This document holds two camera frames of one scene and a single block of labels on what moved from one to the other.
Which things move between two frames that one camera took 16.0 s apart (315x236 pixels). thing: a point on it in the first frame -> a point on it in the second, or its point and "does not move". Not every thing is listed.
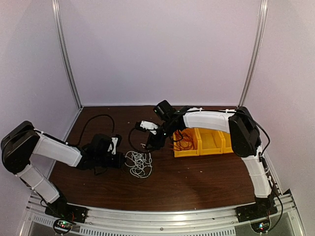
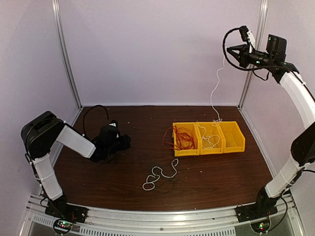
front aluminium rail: x=188 y=222 does not move
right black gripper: x=155 y=141 -> x=242 y=57
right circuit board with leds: x=261 y=226 does not move
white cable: x=139 y=163 -> x=211 y=138
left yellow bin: x=187 y=142 does not move
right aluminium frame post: x=259 y=39 does not move
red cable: x=183 y=140 does not move
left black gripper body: x=102 y=161 -> x=124 y=145
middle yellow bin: x=210 y=141 does not move
